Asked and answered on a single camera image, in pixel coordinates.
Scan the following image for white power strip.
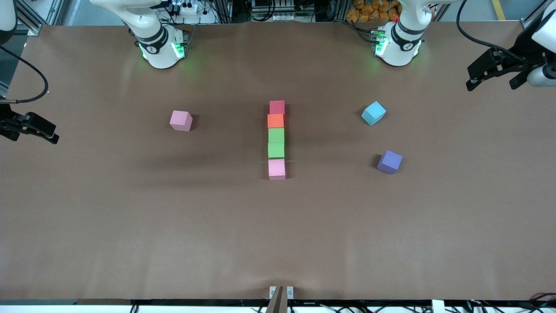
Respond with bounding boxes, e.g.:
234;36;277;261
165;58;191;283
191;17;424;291
167;0;201;16

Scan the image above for pink foam block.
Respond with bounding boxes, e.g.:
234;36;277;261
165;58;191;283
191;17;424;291
169;110;193;132
268;159;287;181

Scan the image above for silver mounting bracket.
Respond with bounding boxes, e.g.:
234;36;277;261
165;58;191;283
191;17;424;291
269;286;295;300

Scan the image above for light blue foam block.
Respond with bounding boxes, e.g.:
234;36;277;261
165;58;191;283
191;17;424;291
361;100;387;127

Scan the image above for aluminium frame profile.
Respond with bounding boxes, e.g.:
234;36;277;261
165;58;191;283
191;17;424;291
520;0;544;31
15;0;66;36

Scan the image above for dark equipment rack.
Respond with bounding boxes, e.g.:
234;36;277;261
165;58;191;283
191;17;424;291
250;0;318;23

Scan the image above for tangled black cables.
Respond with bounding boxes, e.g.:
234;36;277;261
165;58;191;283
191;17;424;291
130;299;556;313

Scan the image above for bag of orange fruit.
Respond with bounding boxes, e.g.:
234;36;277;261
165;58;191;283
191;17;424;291
346;0;402;23

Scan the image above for purple foam block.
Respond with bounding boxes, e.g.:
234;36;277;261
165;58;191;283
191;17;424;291
377;150;403;175

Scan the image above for brown camera pole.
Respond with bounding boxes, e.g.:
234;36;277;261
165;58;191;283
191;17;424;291
266;286;288;313

